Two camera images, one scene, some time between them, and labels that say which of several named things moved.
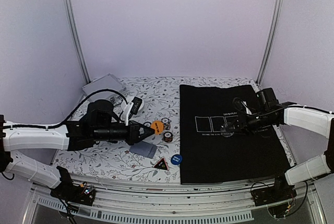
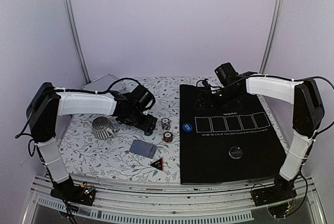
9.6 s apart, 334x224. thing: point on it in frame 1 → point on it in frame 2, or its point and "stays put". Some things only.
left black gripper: [134, 137] → [148, 126]
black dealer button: [227, 130] → [235, 152]
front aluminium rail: [152, 200] stays put
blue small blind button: [176, 159] → [187, 127]
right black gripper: [243, 126] → [202, 97]
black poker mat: [209, 154] stays put
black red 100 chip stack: [167, 137] stays put
